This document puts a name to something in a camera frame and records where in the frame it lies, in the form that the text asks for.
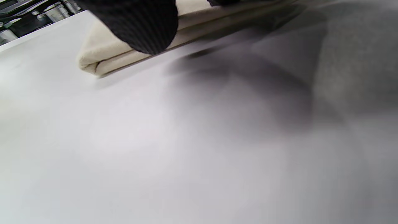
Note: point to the person's right hand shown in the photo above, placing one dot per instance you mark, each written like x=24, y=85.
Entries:
x=140, y=21

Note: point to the flower print canvas bag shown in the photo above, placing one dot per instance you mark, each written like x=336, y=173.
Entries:
x=105, y=53

